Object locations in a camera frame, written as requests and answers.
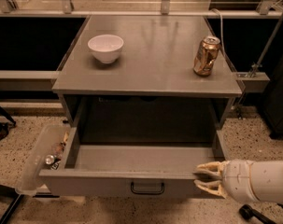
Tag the dark blue snack bag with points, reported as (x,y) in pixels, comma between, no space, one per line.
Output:
(55,166)

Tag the grey top drawer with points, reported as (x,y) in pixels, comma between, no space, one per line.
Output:
(131,171)

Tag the white ceramic bowl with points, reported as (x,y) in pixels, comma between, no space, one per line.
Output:
(106,48)

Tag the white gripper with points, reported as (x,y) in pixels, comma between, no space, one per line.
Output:
(238,179)

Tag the black chair caster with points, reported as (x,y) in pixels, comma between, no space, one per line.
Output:
(247,212)

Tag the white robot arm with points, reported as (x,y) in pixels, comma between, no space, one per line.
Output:
(266,181)

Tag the grey bracket block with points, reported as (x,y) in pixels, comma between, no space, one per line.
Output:
(256,84)

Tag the metal diagonal rod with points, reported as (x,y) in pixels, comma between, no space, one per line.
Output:
(254,68)

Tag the black frame left floor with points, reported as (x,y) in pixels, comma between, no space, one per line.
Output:
(11,199)

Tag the grey drawer cabinet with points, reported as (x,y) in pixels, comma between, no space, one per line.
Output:
(150,94)

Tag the black tripod leg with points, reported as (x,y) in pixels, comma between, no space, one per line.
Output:
(4,113)

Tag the clear plastic storage bin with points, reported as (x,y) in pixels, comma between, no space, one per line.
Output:
(38,180)

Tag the crushed gold soda can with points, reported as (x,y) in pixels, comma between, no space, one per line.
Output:
(206,56)

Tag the silver can top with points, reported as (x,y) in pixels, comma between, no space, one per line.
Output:
(50,159)

